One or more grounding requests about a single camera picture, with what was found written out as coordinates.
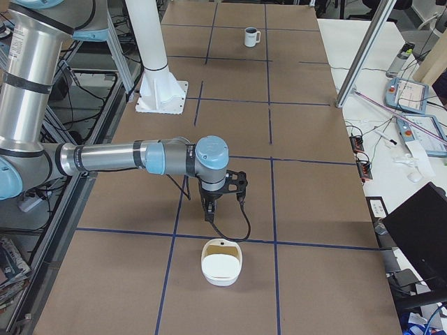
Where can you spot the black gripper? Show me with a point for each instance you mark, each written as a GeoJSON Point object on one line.
{"type": "Point", "coordinates": [210, 197]}

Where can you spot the white ceramic mug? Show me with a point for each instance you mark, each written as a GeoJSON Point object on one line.
{"type": "Point", "coordinates": [252, 37]}

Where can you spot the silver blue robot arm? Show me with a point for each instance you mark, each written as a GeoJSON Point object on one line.
{"type": "Point", "coordinates": [40, 29]}

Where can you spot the white lidded container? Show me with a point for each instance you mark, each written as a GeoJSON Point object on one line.
{"type": "Point", "coordinates": [221, 262]}

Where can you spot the lower red circuit board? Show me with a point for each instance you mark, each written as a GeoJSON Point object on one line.
{"type": "Point", "coordinates": [364, 170]}

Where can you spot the red circuit board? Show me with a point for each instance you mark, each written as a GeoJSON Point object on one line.
{"type": "Point", "coordinates": [357, 144]}
{"type": "Point", "coordinates": [364, 170]}

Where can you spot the upper red circuit board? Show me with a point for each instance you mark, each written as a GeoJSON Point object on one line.
{"type": "Point", "coordinates": [357, 144]}

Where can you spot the white power strip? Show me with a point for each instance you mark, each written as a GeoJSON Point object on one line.
{"type": "Point", "coordinates": [28, 202]}

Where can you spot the stack of magazines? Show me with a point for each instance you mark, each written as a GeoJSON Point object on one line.
{"type": "Point", "coordinates": [14, 271]}

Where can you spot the white computer mouse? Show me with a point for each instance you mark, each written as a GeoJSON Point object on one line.
{"type": "Point", "coordinates": [414, 177]}

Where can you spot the black laptop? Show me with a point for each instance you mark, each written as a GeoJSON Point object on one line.
{"type": "Point", "coordinates": [418, 228]}

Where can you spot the upper teach pendant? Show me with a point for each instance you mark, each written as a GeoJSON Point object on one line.
{"type": "Point", "coordinates": [407, 95]}

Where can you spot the teach pendant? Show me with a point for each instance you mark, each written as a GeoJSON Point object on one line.
{"type": "Point", "coordinates": [407, 95]}
{"type": "Point", "coordinates": [431, 145]}

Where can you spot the lower teach pendant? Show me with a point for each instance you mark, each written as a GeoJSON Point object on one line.
{"type": "Point", "coordinates": [431, 145]}

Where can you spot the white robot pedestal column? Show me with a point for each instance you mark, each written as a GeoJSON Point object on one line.
{"type": "Point", "coordinates": [160, 91]}

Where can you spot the aluminium frame post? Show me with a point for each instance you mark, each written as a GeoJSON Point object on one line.
{"type": "Point", "coordinates": [379, 19]}

